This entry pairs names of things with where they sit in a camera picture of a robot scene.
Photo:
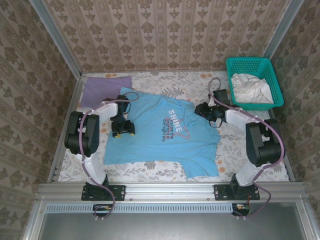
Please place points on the purple folded t-shirt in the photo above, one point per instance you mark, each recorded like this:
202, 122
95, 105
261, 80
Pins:
100, 90

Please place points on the floral patterned table cover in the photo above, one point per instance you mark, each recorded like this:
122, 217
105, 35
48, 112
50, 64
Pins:
160, 172

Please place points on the aluminium side rail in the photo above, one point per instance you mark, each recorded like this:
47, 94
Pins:
63, 135
287, 160

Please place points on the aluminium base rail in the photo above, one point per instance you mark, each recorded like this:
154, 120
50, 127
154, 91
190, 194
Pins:
170, 191

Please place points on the white crumpled t-shirt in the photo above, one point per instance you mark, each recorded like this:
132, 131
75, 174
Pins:
250, 91

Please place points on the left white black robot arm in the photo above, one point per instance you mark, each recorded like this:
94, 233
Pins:
107, 110

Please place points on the grey metal panel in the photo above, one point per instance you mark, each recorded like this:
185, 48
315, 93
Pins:
170, 227

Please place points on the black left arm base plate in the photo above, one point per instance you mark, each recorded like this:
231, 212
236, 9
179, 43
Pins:
117, 192

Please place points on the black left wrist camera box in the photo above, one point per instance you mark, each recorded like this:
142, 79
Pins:
124, 125

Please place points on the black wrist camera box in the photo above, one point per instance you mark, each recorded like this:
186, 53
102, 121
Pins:
124, 125
200, 109

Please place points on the aluminium frame post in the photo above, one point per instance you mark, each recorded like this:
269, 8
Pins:
282, 27
55, 32

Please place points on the light blue printed t-shirt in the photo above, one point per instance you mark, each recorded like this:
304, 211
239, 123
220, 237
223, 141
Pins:
150, 135

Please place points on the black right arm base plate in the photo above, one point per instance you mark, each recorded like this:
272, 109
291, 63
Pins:
221, 192

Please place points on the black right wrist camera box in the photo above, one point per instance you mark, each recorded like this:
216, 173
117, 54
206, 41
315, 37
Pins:
200, 109

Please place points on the teal plastic basket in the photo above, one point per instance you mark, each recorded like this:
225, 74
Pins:
271, 72

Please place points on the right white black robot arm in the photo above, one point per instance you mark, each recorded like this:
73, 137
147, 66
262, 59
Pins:
240, 117

